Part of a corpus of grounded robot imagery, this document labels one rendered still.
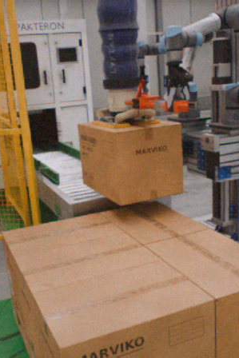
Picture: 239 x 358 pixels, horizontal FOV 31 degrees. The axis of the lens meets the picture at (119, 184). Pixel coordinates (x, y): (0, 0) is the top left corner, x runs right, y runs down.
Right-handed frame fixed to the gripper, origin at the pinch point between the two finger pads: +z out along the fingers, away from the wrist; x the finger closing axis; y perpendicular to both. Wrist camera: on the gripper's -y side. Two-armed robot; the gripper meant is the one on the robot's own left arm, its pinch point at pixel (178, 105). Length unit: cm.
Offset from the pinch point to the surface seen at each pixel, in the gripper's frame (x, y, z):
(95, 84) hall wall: -334, 951, -2
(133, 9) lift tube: -4, 49, -50
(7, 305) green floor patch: 79, 81, 120
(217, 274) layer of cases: 9, -40, 67
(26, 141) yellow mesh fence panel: 41, 148, 28
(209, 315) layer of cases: 24, -55, 73
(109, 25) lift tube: 9, 53, -42
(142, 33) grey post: -168, 348, -70
